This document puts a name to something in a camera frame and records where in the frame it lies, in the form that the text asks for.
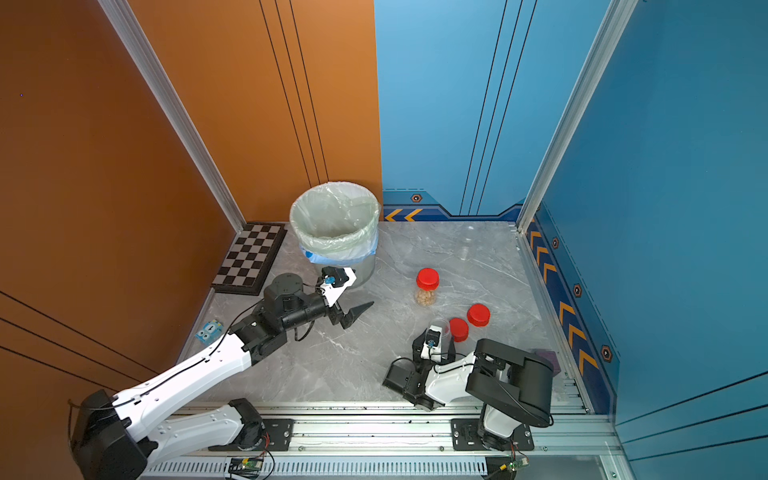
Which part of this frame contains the red lid of jar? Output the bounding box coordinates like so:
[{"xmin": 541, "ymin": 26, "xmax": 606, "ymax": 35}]
[
  {"xmin": 449, "ymin": 318, "xmax": 470, "ymax": 343},
  {"xmin": 467, "ymin": 303, "xmax": 491, "ymax": 328},
  {"xmin": 416, "ymin": 268, "xmax": 440, "ymax": 291}
]

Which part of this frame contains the red lid of back jar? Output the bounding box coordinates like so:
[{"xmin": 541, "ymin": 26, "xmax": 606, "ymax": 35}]
[{"xmin": 416, "ymin": 268, "xmax": 440, "ymax": 291}]

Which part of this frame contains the red lid of front jar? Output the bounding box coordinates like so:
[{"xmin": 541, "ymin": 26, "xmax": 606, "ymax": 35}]
[{"xmin": 467, "ymin": 303, "xmax": 491, "ymax": 328}]

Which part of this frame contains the peanut jar back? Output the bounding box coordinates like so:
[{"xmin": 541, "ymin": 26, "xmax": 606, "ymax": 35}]
[{"xmin": 415, "ymin": 288, "xmax": 437, "ymax": 306}]

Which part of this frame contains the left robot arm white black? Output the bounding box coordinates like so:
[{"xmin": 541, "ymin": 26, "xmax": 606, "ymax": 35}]
[{"xmin": 69, "ymin": 266, "xmax": 371, "ymax": 479}]

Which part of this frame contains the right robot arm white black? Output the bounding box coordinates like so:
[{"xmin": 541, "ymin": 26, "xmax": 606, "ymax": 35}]
[{"xmin": 383, "ymin": 327, "xmax": 555, "ymax": 453}]

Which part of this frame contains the grey mesh trash bin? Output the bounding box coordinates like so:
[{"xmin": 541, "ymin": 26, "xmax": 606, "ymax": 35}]
[{"xmin": 314, "ymin": 254, "xmax": 376, "ymax": 289}]

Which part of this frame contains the black white chessboard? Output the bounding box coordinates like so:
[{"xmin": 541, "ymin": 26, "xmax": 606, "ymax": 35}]
[{"xmin": 212, "ymin": 223, "xmax": 287, "ymax": 296}]

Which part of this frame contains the translucent green bin liner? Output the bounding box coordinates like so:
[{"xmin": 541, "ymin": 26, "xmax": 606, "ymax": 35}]
[{"xmin": 289, "ymin": 182, "xmax": 381, "ymax": 267}]

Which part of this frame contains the small blue toy block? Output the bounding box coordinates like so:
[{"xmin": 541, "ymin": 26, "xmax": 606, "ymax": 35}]
[{"xmin": 195, "ymin": 319, "xmax": 224, "ymax": 346}]

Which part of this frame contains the purple block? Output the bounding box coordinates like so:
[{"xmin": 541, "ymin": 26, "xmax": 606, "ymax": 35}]
[{"xmin": 532, "ymin": 349, "xmax": 562, "ymax": 377}]

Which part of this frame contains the right green circuit board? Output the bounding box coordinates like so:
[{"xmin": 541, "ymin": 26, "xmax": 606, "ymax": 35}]
[{"xmin": 496, "ymin": 455, "xmax": 530, "ymax": 479}]

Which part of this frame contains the green circuit board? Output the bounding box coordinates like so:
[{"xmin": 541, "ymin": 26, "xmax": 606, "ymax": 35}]
[
  {"xmin": 227, "ymin": 457, "xmax": 264, "ymax": 479},
  {"xmin": 496, "ymin": 455, "xmax": 530, "ymax": 479}
]

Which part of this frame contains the left green circuit board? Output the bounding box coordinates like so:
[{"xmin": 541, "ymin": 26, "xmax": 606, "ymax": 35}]
[{"xmin": 227, "ymin": 457, "xmax": 264, "ymax": 479}]

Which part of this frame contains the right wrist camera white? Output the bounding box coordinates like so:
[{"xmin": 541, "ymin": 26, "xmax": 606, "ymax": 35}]
[{"xmin": 423, "ymin": 325, "xmax": 444, "ymax": 363}]

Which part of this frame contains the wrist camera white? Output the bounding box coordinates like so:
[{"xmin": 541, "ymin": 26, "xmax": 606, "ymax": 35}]
[
  {"xmin": 423, "ymin": 325, "xmax": 444, "ymax": 363},
  {"xmin": 316, "ymin": 266, "xmax": 357, "ymax": 307}
]

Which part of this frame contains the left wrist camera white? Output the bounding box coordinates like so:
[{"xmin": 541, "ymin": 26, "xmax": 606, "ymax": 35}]
[{"xmin": 316, "ymin": 266, "xmax": 357, "ymax": 307}]

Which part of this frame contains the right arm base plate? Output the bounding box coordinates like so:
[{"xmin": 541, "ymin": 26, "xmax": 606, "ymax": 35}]
[{"xmin": 450, "ymin": 418, "xmax": 535, "ymax": 452}]

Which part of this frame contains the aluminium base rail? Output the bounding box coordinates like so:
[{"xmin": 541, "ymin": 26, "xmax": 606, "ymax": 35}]
[{"xmin": 143, "ymin": 402, "xmax": 633, "ymax": 479}]

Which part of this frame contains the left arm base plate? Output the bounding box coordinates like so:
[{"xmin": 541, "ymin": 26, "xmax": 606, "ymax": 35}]
[{"xmin": 208, "ymin": 418, "xmax": 295, "ymax": 452}]

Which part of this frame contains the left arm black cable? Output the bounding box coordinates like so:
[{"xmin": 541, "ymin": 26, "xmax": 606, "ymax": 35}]
[{"xmin": 67, "ymin": 299, "xmax": 283, "ymax": 433}]

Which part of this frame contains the left aluminium corner post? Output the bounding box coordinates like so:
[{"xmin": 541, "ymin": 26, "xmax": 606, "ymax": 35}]
[{"xmin": 98, "ymin": 0, "xmax": 246, "ymax": 233}]

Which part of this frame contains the aluminium corner post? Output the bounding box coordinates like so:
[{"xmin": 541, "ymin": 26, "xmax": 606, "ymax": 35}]
[
  {"xmin": 98, "ymin": 0, "xmax": 246, "ymax": 233},
  {"xmin": 516, "ymin": 0, "xmax": 638, "ymax": 235}
]

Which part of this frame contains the right aluminium corner post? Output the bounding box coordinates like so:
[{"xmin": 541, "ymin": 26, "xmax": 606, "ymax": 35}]
[{"xmin": 516, "ymin": 0, "xmax": 638, "ymax": 235}]

